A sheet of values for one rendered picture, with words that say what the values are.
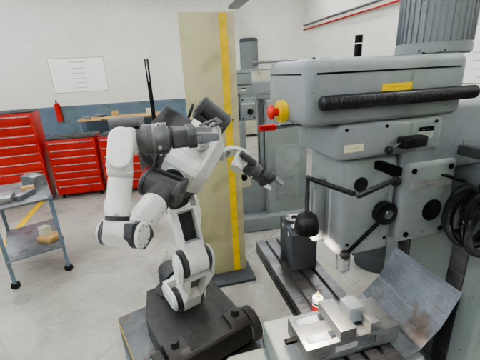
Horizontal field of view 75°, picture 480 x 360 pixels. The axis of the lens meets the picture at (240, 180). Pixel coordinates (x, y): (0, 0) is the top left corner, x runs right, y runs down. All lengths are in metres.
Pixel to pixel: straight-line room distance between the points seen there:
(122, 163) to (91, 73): 9.11
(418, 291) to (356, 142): 0.76
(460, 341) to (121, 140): 1.32
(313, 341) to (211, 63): 2.05
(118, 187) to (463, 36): 1.00
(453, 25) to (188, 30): 1.89
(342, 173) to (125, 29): 9.27
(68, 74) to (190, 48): 7.69
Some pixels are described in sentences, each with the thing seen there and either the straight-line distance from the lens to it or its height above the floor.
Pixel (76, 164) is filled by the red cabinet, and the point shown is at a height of 0.57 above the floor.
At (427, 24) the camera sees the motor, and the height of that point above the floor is 1.97.
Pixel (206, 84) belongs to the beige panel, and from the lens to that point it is 2.57.
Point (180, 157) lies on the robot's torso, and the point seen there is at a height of 1.58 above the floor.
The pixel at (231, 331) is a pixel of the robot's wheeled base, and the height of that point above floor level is 0.59.
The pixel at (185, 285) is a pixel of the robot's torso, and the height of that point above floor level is 0.89.
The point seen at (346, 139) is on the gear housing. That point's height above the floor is 1.69.
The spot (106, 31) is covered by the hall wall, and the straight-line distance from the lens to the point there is 9.95.
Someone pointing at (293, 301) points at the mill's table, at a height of 0.96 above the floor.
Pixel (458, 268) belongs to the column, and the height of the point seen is 1.20.
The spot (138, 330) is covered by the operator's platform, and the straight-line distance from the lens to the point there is 2.21.
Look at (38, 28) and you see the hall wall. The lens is 10.25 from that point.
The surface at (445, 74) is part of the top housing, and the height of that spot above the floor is 1.84.
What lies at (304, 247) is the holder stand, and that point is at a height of 1.08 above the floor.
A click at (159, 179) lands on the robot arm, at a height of 1.52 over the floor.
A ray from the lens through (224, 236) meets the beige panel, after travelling 2.95.
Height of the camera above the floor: 1.87
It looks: 19 degrees down
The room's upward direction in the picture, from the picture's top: 3 degrees counter-clockwise
